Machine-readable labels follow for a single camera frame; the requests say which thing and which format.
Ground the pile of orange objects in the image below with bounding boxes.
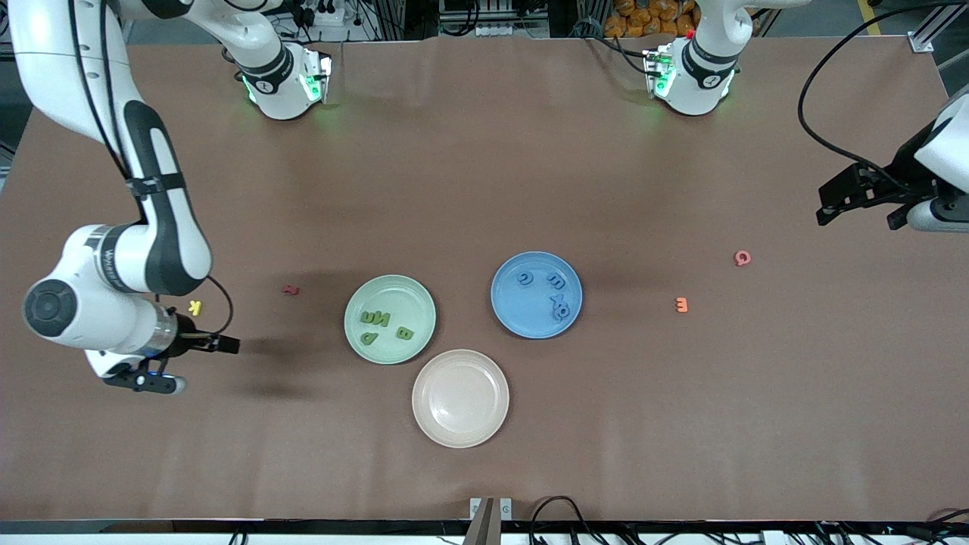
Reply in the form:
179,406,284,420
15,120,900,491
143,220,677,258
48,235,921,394
604,0,701,39

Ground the silver metal bracket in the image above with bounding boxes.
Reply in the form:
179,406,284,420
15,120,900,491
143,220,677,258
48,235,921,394
463,497,513,545

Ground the aluminium frame profile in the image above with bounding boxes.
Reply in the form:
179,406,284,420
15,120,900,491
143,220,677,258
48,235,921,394
908,0,969,54

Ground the black cable bundle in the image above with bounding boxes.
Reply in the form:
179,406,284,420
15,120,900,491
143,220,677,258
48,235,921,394
528,496,606,545

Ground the black table edge rail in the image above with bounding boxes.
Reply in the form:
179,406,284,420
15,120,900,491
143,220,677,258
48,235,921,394
0,519,969,535

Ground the white power strip with plugs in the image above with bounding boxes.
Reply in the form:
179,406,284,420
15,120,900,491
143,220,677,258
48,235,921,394
291,0,345,27

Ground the blue plate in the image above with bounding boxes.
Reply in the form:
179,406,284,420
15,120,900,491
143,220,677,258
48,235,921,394
491,251,584,340

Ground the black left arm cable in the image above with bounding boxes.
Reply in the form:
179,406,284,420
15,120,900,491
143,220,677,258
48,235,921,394
798,0,969,190

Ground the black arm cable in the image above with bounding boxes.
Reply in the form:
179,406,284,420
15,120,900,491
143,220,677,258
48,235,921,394
798,0,969,190
68,0,235,338

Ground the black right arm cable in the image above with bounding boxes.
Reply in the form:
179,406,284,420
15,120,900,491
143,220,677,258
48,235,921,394
68,0,235,338

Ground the pale pink plate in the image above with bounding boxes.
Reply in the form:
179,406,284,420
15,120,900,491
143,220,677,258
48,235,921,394
412,349,510,450

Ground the light green plate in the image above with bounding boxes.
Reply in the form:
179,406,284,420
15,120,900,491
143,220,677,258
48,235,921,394
344,274,438,366

